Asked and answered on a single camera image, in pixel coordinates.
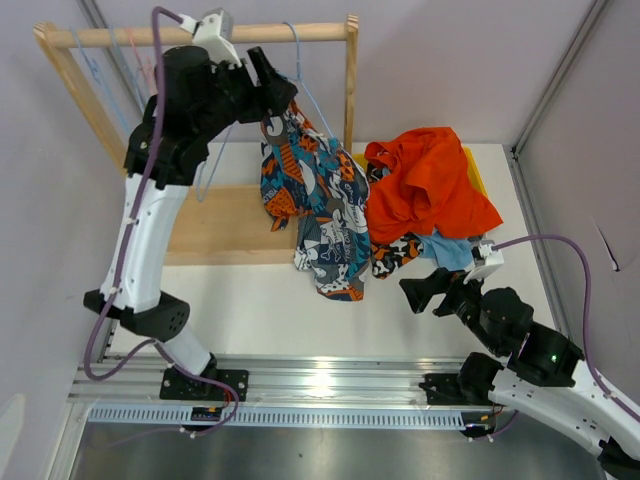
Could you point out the orange black camouflage shorts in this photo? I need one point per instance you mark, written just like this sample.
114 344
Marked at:
390 257

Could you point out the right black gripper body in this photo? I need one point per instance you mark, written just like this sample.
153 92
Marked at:
461 300

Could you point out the bright orange shorts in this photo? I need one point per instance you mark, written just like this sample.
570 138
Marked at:
427 188

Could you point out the yellow plastic tray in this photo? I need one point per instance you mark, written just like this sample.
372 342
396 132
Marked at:
472 171

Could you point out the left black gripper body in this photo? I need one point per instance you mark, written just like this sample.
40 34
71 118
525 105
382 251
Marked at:
248 103

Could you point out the blue orange patterned shorts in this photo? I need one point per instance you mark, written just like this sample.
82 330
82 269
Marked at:
309 176

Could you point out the light blue shorts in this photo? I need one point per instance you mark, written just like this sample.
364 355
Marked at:
449 253

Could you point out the blue wire hanger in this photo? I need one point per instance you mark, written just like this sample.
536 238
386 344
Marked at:
207 172
101 82
300 79
132 82

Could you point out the wooden clothes rack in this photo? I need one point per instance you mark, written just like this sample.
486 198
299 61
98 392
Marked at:
230 226

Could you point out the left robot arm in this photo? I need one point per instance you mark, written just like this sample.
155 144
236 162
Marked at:
197 99

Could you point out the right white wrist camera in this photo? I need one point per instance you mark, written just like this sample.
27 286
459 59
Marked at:
486 260

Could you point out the pink wire hanger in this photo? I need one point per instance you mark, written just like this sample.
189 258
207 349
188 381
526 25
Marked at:
144 65

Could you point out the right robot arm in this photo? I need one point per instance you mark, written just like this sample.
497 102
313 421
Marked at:
527 367

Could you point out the aluminium mounting rail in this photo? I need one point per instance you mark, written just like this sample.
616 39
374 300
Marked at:
316 392

